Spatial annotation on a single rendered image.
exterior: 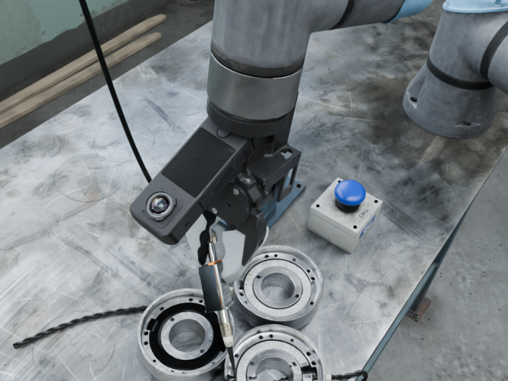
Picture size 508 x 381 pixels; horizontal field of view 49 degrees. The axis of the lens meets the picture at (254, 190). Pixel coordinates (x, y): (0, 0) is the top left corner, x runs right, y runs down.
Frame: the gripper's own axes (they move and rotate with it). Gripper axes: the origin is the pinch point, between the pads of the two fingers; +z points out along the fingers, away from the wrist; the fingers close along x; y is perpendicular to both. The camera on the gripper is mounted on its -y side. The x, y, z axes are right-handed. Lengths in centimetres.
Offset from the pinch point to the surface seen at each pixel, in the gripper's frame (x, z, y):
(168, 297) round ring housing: 3.9, 6.6, -1.9
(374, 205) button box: -7.6, 2.0, 24.5
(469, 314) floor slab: -28, 78, 94
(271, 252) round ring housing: -1.2, 5.4, 11.0
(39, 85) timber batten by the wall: 147, 79, 81
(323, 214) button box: -3.2, 2.8, 19.0
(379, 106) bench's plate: 4.2, 3.3, 49.6
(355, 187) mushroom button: -4.9, -0.7, 22.6
